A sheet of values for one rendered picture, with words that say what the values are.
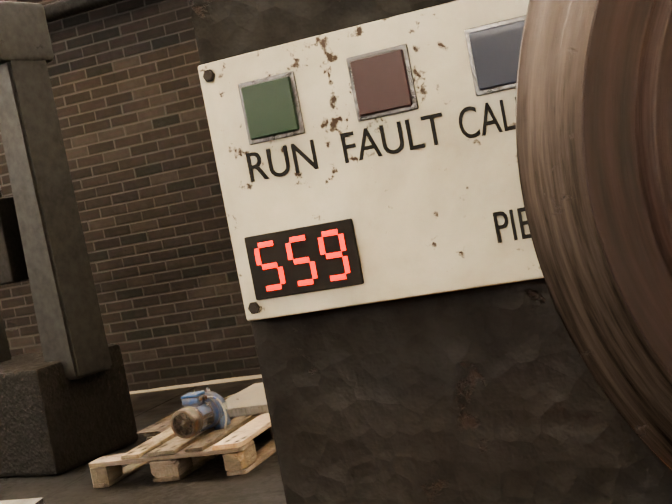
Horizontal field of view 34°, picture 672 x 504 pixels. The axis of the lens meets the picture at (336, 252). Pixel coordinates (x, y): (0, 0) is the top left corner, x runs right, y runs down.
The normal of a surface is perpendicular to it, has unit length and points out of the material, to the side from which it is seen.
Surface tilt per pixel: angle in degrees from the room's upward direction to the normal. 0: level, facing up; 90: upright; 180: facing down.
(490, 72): 90
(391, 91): 90
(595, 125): 90
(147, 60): 90
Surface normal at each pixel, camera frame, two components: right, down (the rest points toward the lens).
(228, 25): -0.37, 0.12
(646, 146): -0.99, 0.12
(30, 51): 0.83, -0.13
